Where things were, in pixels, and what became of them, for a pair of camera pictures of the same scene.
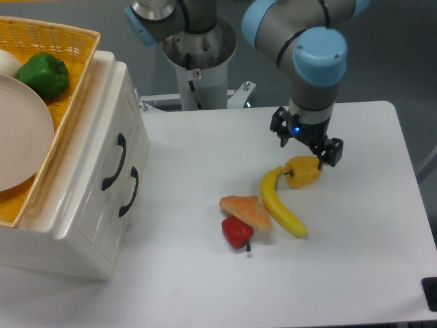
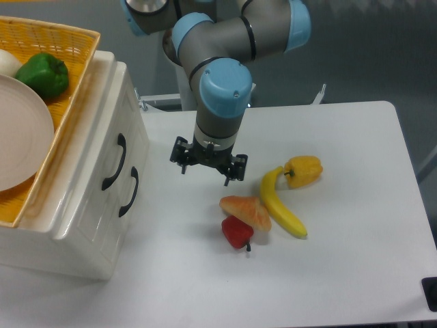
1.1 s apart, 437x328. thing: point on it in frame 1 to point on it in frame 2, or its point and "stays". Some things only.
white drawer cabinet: (73, 221) stays
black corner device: (429, 285) stays
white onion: (9, 63) stays
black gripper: (328, 153) to (222, 159)
